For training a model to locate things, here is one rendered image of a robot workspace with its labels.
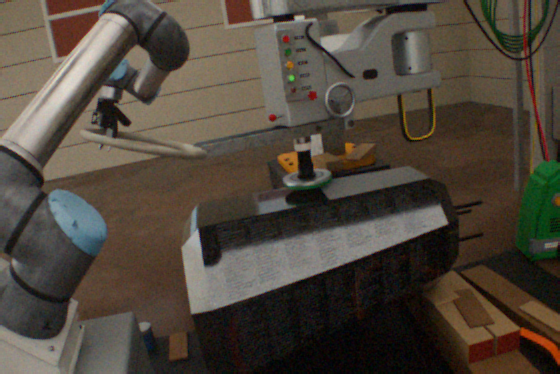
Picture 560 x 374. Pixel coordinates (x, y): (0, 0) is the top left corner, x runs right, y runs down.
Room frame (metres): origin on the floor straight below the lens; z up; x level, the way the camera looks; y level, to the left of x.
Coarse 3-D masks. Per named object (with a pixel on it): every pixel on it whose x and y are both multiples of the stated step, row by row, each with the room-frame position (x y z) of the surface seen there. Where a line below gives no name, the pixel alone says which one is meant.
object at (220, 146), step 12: (324, 120) 2.11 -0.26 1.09; (336, 120) 2.01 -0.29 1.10; (252, 132) 1.97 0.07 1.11; (264, 132) 1.99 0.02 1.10; (276, 132) 1.89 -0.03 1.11; (288, 132) 1.91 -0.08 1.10; (300, 132) 1.94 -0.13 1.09; (312, 132) 1.96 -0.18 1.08; (324, 132) 1.98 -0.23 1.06; (204, 144) 1.89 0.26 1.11; (216, 144) 1.79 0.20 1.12; (228, 144) 1.81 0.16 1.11; (240, 144) 1.83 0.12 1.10; (252, 144) 1.85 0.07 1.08; (264, 144) 1.87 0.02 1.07; (216, 156) 1.79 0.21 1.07
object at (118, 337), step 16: (96, 320) 1.05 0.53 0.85; (112, 320) 1.04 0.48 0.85; (128, 320) 1.03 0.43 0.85; (96, 336) 0.97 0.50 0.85; (112, 336) 0.96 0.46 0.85; (128, 336) 0.95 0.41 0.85; (80, 352) 0.90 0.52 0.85; (96, 352) 0.90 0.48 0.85; (112, 352) 0.89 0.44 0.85; (128, 352) 0.89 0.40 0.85; (144, 352) 1.03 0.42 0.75; (80, 368) 0.84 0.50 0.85; (96, 368) 0.83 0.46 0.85; (112, 368) 0.83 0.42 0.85; (128, 368) 0.84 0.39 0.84; (144, 368) 0.97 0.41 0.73
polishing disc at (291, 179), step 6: (288, 174) 2.07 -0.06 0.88; (294, 174) 2.06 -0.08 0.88; (318, 174) 2.00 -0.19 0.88; (324, 174) 1.98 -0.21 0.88; (330, 174) 1.97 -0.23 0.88; (288, 180) 1.98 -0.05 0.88; (294, 180) 1.96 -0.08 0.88; (300, 180) 1.95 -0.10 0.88; (306, 180) 1.94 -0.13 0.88; (312, 180) 1.92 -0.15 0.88; (318, 180) 1.91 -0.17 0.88; (324, 180) 1.92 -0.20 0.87
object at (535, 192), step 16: (544, 160) 2.57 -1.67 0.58; (544, 176) 2.44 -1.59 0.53; (528, 192) 2.55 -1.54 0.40; (544, 192) 2.40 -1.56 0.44; (528, 208) 2.49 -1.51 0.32; (544, 208) 2.37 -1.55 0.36; (528, 224) 2.45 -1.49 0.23; (544, 224) 2.37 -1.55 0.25; (528, 240) 2.42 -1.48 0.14; (544, 240) 2.36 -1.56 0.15; (528, 256) 2.41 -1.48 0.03; (544, 256) 2.37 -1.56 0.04
